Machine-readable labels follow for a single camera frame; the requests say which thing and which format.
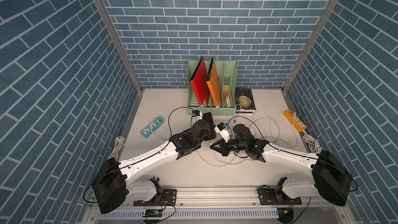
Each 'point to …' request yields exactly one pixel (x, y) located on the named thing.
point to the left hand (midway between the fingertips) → (215, 128)
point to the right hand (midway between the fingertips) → (212, 147)
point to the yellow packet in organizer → (227, 96)
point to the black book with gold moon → (244, 97)
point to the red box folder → (200, 84)
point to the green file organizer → (226, 74)
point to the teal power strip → (147, 131)
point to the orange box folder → (212, 81)
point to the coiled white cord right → (313, 143)
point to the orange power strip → (294, 120)
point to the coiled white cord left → (120, 142)
